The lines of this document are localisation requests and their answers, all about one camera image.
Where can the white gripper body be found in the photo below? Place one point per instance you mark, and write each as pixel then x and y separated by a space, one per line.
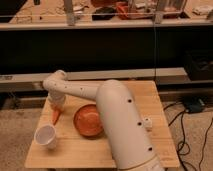
pixel 57 104

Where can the orange pepper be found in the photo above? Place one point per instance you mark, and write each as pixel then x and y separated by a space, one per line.
pixel 55 116

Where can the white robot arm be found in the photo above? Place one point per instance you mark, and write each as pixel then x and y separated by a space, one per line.
pixel 130 144

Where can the white ceramic cup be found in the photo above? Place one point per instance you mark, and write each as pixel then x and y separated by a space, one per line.
pixel 46 136

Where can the orange bowl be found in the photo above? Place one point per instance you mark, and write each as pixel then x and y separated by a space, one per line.
pixel 87 121

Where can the wooden table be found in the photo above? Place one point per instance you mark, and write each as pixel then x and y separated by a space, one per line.
pixel 77 152

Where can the small white garlic toy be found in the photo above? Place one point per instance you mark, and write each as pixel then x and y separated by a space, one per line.
pixel 147 123

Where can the black power adapter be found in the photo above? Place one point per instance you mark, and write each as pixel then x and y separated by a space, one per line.
pixel 194 105

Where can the black bin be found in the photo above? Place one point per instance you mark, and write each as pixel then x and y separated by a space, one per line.
pixel 199 64

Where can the metal shelf frame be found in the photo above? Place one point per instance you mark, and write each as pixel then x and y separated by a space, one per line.
pixel 97 40

